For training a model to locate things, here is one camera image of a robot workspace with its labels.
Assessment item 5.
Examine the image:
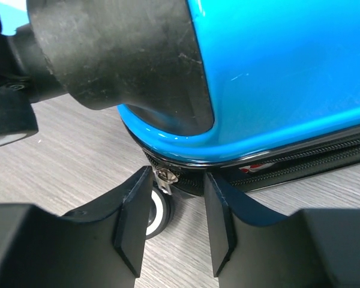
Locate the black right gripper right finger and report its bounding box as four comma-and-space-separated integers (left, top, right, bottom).
204, 173, 360, 287

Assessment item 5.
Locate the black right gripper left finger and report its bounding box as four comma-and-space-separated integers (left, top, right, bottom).
0, 166, 153, 287

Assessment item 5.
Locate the red white striped garment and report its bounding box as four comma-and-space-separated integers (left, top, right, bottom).
239, 163, 274, 173

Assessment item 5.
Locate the blue suitcase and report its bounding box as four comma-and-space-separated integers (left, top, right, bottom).
0, 0, 360, 241

